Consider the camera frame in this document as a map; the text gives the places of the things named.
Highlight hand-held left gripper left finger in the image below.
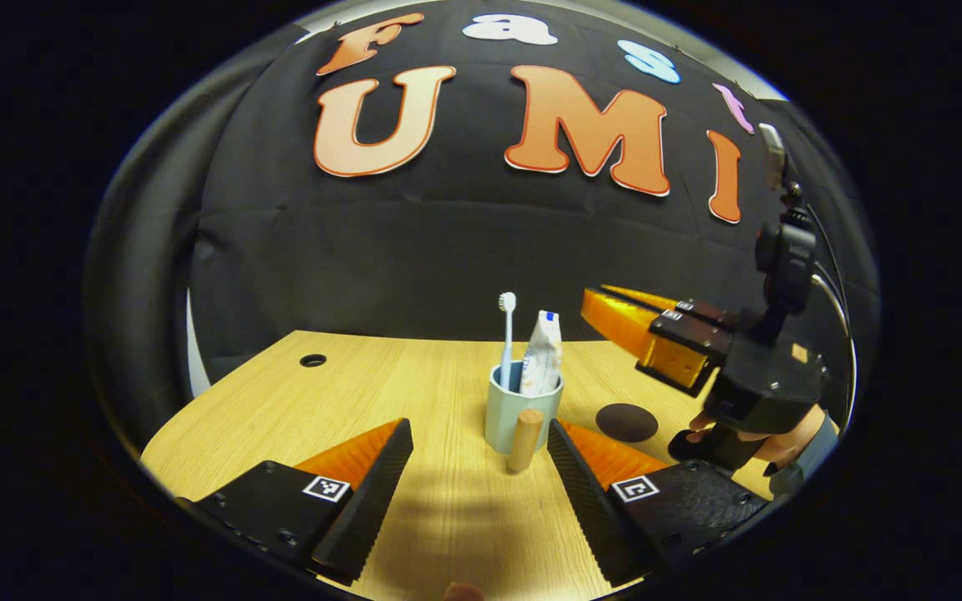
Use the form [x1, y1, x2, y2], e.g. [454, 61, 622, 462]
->
[176, 417, 415, 585]

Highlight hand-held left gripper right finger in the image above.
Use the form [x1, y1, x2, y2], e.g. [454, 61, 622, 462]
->
[546, 417, 770, 588]

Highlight dark brown round coaster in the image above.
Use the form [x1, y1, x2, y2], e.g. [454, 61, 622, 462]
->
[596, 403, 660, 443]

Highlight pale blue cup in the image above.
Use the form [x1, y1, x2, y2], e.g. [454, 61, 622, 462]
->
[484, 361, 565, 474]

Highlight white toothpaste tube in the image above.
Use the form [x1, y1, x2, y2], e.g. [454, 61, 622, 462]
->
[519, 311, 564, 396]

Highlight white toothbrush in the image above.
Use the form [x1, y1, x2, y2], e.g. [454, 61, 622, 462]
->
[498, 292, 518, 393]

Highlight wooden desktop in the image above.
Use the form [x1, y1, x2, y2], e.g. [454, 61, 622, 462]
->
[140, 330, 782, 601]

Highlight black backdrop cloth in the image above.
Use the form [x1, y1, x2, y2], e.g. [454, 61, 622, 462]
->
[189, 0, 878, 402]

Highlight plain black cloth panel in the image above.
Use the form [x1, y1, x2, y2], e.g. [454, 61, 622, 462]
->
[84, 33, 298, 452]

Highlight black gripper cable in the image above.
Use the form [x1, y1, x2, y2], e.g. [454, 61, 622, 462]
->
[807, 205, 859, 427]

